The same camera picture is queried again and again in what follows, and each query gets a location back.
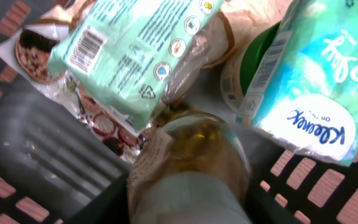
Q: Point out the yellow dish soap bottle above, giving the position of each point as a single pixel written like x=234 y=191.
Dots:
x=193 y=170

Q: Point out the green lid seasoning jar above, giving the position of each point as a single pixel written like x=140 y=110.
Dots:
x=240 y=68

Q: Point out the mint green wipes pack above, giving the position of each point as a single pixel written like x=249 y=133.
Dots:
x=124 y=52

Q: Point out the Kleenex pocket tissue pack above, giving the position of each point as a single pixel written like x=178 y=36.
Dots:
x=304 y=94

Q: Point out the grey plastic shopping basket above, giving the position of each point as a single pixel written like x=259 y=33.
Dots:
x=52 y=169

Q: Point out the brown white snack bag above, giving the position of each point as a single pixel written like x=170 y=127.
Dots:
x=235 y=25

